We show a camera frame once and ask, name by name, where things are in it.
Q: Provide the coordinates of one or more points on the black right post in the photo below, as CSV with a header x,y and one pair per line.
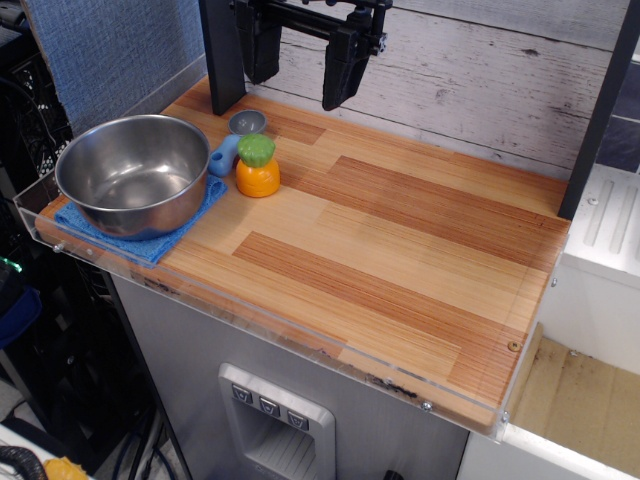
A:
x,y
613,81

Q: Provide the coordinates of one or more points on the clear acrylic edge guard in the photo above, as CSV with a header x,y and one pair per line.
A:
x,y
423,286

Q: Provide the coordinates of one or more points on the blue fabric panel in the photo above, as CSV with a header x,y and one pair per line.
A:
x,y
110,59

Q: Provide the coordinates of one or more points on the stainless steel bowl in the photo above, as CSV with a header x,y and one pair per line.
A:
x,y
138,177

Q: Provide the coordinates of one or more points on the grey toy fridge cabinet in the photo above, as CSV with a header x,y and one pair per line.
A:
x,y
376,435

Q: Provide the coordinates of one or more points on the white toy sink unit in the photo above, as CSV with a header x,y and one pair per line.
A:
x,y
576,410

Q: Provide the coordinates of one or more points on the blue cloth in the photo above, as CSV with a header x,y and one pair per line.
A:
x,y
145,252

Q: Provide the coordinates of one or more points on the blue handled grey spoon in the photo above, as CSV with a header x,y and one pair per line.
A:
x,y
240,124

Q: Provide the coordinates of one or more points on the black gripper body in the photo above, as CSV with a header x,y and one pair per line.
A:
x,y
368,20

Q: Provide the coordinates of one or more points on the orange toy carrot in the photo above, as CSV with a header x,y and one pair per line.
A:
x,y
257,172

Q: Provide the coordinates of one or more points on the silver dispenser panel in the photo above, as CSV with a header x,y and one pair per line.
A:
x,y
277,433

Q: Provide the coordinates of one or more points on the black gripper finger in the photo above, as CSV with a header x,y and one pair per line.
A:
x,y
346,58
259,41

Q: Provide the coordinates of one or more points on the yellow object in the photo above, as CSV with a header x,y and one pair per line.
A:
x,y
64,469

